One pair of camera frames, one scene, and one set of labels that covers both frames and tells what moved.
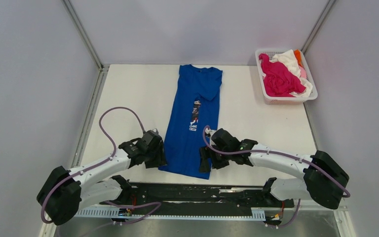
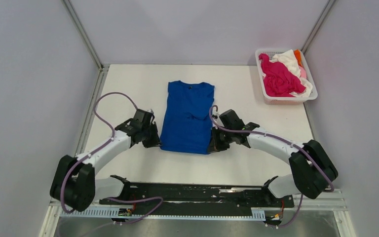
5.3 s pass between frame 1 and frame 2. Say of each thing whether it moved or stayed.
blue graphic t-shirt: moved
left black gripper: moved
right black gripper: moved
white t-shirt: stayed
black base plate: stayed
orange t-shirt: stayed
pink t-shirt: stayed
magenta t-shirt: stayed
